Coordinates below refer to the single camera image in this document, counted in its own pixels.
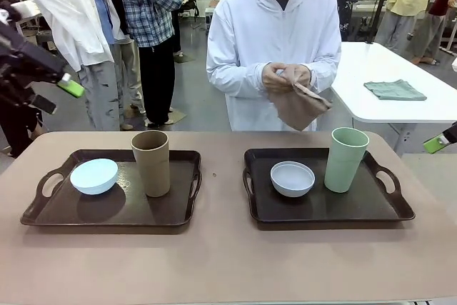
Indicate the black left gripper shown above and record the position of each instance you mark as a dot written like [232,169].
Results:
[21,65]

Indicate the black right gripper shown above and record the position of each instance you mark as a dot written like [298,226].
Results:
[451,131]

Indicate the green cloth mat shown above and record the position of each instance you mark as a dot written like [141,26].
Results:
[394,90]

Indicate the mint green tall cup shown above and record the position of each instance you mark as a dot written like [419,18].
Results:
[344,169]

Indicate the beige cloth mat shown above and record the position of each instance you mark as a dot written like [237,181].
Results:
[298,110]

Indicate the grey-blue bowl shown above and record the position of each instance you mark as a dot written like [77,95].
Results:
[292,183]

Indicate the person's left forearm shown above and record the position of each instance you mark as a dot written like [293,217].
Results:
[325,73]

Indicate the person's right forearm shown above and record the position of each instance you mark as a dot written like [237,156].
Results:
[235,76]

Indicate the dark brown serving tray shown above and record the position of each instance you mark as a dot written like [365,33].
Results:
[321,206]
[107,208]

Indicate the person's left hand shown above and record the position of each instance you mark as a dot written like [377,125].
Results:
[301,74]

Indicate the person's right hand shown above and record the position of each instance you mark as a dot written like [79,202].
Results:
[273,80]

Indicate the bystander in dark clothes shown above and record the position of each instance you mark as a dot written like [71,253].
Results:
[16,130]

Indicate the bystander in white shirt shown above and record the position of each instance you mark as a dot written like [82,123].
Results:
[68,15]

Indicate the light blue bowl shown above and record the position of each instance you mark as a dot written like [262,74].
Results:
[94,178]

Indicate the white side table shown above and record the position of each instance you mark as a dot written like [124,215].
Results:
[385,62]

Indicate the tan tall cup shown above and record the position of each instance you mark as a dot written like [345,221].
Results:
[153,169]

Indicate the bystander in plaid shirt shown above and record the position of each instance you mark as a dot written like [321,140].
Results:
[146,8]

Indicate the bystander in dark red top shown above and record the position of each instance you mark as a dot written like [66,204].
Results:
[444,1]

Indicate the black slanted stand pole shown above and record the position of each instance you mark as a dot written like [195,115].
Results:
[382,1]

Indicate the black office chair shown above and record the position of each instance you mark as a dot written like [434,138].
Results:
[191,1]

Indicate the person in white hoodie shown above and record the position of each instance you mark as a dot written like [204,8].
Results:
[271,33]

